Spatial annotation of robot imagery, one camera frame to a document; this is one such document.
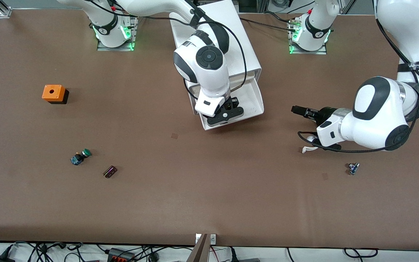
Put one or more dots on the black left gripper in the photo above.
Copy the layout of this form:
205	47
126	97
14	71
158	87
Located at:
322	113

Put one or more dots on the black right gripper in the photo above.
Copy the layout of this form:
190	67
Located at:
234	103

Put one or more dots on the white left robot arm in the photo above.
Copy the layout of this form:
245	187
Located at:
376	109

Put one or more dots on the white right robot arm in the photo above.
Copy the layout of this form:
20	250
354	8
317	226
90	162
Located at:
202	62

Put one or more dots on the white drawer cabinet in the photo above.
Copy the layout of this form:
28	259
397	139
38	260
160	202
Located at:
246	54

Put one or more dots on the orange and black button box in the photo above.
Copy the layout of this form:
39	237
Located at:
52	92

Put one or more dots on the small purple black component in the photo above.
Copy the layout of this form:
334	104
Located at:
110	171

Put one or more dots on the black and red power strip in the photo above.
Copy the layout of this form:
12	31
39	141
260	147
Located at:
121	254

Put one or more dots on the black power adapter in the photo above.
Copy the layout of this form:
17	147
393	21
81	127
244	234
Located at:
0	258

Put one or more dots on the white curved plastic bracket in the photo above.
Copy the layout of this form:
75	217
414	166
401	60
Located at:
306	149

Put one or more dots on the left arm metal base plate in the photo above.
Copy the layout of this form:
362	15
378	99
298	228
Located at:
322	52

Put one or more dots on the small white metal bracket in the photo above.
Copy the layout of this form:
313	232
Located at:
214	239

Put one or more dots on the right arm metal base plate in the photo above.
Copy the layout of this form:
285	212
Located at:
102	48

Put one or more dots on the grey angled post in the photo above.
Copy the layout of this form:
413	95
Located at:
198	253

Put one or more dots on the green push button switch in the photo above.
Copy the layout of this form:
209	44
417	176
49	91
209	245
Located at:
80	157

